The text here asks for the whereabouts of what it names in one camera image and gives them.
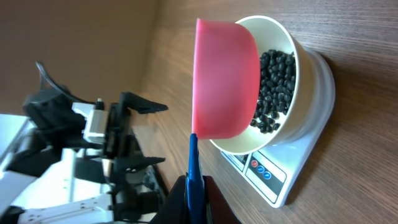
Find black beans in bowl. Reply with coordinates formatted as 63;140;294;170
250;49;296;134

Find pink scoop blue handle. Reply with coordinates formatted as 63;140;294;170
186;19;260;223

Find cream bowl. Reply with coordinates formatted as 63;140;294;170
212;16;316;154

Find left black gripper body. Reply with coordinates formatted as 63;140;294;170
106;103;162;218

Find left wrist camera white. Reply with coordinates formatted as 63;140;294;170
72;98;108;144

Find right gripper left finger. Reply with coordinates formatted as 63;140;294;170
157;175;188;224

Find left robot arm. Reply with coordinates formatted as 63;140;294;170
1;88;167;223

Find white digital kitchen scale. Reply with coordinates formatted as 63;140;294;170
221;47;335;208

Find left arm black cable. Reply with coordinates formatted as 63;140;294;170
35;61;94;105

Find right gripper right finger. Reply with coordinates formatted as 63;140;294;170
203;175;241;224

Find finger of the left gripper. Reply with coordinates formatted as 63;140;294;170
113;157;165;174
119;92;168;114

